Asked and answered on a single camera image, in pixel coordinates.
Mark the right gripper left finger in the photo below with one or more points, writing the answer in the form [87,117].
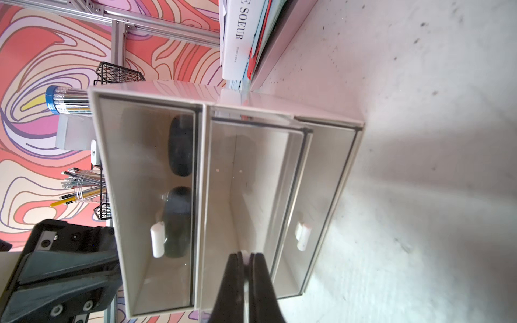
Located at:
[64,273]

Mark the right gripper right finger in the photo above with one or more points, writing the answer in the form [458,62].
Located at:
[246,293]

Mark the black earphone case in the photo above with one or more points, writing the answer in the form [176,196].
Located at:
[177,220]
[180,145]

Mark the clear plastic drawer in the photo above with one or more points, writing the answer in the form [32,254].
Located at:
[253,171]
[331,155]
[153,283]

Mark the white drawer cabinet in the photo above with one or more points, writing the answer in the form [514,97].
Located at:
[213,102]

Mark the clear bottom plastic drawer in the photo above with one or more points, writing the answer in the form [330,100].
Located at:
[331,155]

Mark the blue lid pencil jar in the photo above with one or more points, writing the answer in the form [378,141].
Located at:
[67,100]

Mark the white book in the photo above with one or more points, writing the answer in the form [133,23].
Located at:
[239,22]

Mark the stack of folders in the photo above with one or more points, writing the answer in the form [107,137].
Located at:
[281,21]

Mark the black wire side basket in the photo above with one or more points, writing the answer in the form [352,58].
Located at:
[108,73]

